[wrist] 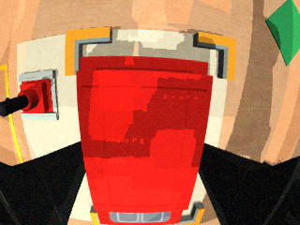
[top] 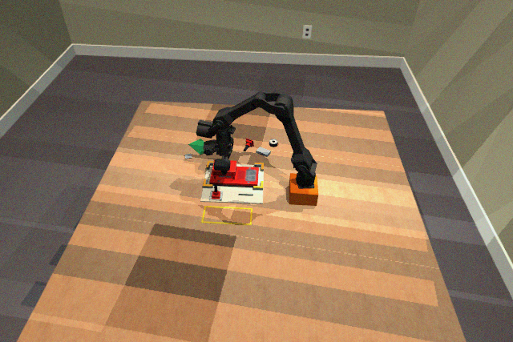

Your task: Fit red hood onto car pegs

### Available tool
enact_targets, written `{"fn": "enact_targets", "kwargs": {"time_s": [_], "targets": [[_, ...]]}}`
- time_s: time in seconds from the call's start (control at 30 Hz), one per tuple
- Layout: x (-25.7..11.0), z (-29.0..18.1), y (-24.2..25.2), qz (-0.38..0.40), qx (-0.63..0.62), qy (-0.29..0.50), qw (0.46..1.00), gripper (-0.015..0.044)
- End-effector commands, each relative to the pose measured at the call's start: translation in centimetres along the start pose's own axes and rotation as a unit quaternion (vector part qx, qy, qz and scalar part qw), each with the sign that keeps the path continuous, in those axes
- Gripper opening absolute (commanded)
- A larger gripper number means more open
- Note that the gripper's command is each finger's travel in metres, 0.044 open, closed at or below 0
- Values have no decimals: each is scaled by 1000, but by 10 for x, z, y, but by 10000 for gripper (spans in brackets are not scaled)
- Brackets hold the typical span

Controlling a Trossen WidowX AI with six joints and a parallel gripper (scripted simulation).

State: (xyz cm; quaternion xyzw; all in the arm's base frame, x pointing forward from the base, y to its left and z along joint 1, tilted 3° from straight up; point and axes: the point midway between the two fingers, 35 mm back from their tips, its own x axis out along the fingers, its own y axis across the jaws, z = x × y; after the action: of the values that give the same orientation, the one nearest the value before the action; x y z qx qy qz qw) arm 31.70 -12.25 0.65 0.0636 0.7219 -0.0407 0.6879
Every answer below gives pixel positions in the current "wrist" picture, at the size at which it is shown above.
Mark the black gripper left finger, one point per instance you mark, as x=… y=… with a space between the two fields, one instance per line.
x=42 y=191

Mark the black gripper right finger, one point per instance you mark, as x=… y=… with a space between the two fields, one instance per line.
x=244 y=191

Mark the green flat panel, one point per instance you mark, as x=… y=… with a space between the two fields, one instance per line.
x=284 y=24

